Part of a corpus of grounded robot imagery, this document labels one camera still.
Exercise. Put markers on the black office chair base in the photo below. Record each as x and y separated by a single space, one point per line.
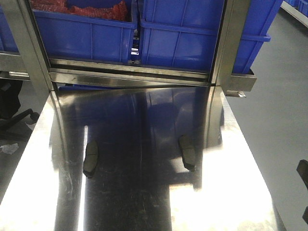
6 135

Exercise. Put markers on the grey brake pad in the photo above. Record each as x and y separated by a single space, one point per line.
187 152
91 159

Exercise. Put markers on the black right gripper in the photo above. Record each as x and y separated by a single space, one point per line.
302 170

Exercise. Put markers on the blue plastic bin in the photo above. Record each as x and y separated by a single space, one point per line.
74 36
183 33

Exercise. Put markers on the right blue plastic bin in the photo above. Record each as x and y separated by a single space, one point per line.
183 33

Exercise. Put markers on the stainless steel rack frame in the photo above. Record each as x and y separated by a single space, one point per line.
32 63

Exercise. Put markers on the far left blue bin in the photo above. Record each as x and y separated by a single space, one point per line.
7 42

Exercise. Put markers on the left blue plastic bin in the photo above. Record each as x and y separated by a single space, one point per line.
74 36

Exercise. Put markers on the red plastic bags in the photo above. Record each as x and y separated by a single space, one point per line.
117 12

